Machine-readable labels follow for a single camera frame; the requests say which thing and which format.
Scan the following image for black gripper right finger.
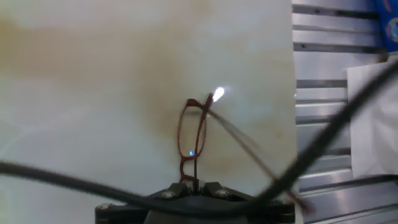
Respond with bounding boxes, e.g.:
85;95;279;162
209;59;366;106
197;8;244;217
196;182;296;224

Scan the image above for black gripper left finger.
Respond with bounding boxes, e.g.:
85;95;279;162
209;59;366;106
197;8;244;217
95;180;196;224

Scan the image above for brown frame glasses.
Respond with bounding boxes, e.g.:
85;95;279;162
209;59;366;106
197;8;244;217
177;92;313;215

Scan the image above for marble pattern table mat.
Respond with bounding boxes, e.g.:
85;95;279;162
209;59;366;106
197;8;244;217
0;0;300;224

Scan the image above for white tissue sheet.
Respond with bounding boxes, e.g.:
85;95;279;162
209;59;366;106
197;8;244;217
346;60;398;180

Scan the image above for blue tissue pack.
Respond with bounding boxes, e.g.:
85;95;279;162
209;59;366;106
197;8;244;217
374;0;398;54

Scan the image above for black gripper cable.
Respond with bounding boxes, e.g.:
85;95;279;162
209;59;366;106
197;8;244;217
0;60;398;218

